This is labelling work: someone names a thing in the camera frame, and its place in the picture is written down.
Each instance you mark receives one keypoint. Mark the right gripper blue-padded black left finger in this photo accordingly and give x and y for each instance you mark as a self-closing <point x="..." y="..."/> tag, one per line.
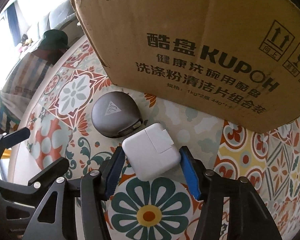
<point x="55" y="218"/>

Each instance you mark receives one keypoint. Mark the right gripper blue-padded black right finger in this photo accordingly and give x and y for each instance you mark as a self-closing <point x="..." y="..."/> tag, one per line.
<point x="249" y="217"/>

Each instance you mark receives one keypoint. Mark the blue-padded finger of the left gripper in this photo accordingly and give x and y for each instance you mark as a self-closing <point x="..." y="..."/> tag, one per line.
<point x="9" y="140"/>

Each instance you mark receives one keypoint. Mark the white square power adapter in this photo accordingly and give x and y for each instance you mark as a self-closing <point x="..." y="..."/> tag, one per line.
<point x="151" y="152"/>

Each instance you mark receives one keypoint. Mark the dark grey round case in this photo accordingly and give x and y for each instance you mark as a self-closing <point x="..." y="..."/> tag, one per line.
<point x="116" y="114"/>

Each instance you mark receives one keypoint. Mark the green hat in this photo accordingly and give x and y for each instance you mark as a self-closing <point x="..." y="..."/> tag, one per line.
<point x="54" y="39"/>

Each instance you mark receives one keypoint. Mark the brown cardboard box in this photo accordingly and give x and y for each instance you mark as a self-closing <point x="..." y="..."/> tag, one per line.
<point x="238" y="60"/>

